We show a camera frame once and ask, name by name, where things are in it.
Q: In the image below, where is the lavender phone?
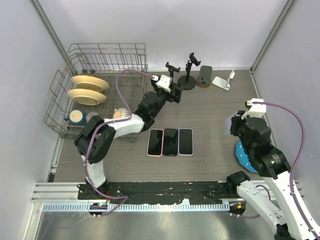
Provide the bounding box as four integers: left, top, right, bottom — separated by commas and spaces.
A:
224, 115, 233, 136

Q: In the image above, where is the black round base stand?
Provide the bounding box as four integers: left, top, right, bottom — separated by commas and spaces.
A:
177, 52, 201, 90

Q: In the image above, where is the black gooseneck phone stand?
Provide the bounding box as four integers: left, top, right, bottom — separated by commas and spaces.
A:
165, 62, 181, 83

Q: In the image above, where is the grey phone stand wooden base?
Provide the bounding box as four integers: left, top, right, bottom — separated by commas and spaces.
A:
196, 65, 213, 88

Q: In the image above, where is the white folding phone stand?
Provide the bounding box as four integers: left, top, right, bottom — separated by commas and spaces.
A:
211, 69, 236, 91

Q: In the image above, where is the black phone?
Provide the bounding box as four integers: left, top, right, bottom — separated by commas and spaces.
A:
162, 128, 179, 157

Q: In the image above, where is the white phone blue screen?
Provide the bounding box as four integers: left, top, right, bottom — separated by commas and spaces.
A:
178, 128, 194, 156

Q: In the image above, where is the pink case phone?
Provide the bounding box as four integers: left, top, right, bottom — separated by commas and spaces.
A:
146, 129, 164, 157

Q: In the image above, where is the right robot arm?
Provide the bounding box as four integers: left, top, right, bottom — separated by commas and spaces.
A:
225, 110, 320, 240

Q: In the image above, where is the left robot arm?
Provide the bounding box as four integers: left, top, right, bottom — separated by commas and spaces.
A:
74, 83, 183, 200

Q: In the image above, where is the blue dotted plate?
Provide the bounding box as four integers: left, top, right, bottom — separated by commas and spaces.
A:
235, 140, 258, 174

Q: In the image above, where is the striped ceramic teapot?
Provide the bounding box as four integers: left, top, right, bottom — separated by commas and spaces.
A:
112, 107, 131, 120

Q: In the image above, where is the front cream plate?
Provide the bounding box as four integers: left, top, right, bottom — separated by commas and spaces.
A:
67, 88, 107, 106

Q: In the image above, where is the cream plate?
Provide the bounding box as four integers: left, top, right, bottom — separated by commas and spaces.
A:
67, 88, 107, 106
71, 75, 110, 92

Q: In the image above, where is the clear glass cup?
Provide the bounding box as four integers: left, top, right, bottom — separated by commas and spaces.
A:
85, 111, 99, 122

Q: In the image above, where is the rear cream plate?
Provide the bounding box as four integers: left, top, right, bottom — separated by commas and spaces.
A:
71, 75, 110, 92

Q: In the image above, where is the blue ceramic mug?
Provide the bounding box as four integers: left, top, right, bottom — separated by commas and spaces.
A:
64, 109, 86, 126

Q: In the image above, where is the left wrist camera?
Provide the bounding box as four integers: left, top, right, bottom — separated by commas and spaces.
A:
151, 75, 173, 93

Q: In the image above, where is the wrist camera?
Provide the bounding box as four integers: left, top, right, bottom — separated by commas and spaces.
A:
241, 98, 267, 120
151, 75, 173, 93

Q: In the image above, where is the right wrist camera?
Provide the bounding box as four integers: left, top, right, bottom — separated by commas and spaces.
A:
241, 98, 267, 120

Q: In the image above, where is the grey wire dish rack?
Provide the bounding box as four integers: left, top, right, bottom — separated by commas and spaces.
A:
43, 43, 148, 139

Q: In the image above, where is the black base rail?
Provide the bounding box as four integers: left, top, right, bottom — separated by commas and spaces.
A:
77, 180, 256, 205

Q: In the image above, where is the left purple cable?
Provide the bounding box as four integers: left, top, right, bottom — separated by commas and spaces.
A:
83, 69, 157, 216

